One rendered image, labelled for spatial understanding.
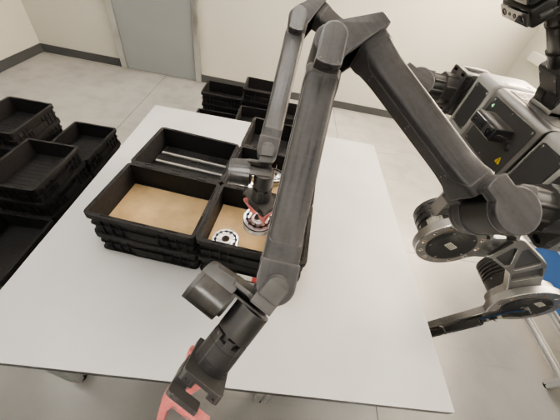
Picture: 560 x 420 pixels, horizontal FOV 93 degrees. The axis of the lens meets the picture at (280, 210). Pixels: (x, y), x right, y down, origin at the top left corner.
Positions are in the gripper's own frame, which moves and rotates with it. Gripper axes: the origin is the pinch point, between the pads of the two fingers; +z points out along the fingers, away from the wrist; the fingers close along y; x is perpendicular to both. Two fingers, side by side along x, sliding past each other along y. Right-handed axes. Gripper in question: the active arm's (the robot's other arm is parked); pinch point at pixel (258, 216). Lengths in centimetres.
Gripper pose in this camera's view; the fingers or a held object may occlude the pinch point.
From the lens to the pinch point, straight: 87.8
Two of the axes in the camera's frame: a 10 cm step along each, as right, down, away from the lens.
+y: 6.8, 6.2, -4.0
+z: -1.4, 6.4, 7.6
